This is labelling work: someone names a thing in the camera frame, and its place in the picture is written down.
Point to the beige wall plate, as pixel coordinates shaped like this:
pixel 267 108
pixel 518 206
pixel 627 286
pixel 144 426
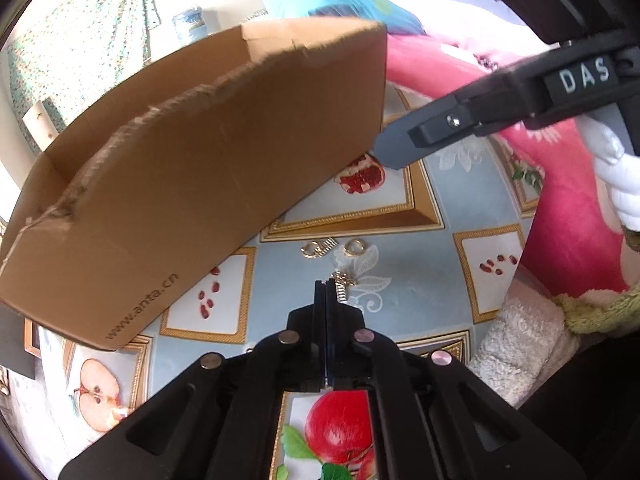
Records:
pixel 39 122

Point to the grey cabinet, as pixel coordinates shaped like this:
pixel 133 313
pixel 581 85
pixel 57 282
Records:
pixel 15 345

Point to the small spring-like metal charm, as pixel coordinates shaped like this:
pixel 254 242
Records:
pixel 342 282

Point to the pink floral blanket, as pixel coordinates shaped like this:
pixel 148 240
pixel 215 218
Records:
pixel 565 210

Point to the blue pillow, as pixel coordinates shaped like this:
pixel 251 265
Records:
pixel 340 0

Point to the brown cardboard box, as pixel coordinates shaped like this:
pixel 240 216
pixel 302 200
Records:
pixel 200 160

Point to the fruit-print tablecloth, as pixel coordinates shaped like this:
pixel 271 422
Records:
pixel 430 280

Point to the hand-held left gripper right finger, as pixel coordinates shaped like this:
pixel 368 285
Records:
pixel 334 325

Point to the white pink cartoon pillow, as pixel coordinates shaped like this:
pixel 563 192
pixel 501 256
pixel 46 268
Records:
pixel 450 5

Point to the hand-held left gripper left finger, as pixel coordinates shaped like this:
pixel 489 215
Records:
pixel 320 320

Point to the person's right hand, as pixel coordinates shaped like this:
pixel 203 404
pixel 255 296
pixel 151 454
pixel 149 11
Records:
pixel 612 160

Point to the green floral curtain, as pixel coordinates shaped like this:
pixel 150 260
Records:
pixel 75 35

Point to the olive green fuzzy garment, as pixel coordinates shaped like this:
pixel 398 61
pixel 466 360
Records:
pixel 600 312

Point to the gold clasp charm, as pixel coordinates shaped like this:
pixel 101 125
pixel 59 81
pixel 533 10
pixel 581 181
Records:
pixel 314 249

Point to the blue water jug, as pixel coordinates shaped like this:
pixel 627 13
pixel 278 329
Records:
pixel 189 22

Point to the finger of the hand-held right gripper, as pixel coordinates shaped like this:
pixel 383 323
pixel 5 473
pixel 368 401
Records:
pixel 440 127

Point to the white fleece garment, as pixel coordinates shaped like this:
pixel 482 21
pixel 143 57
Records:
pixel 525 350

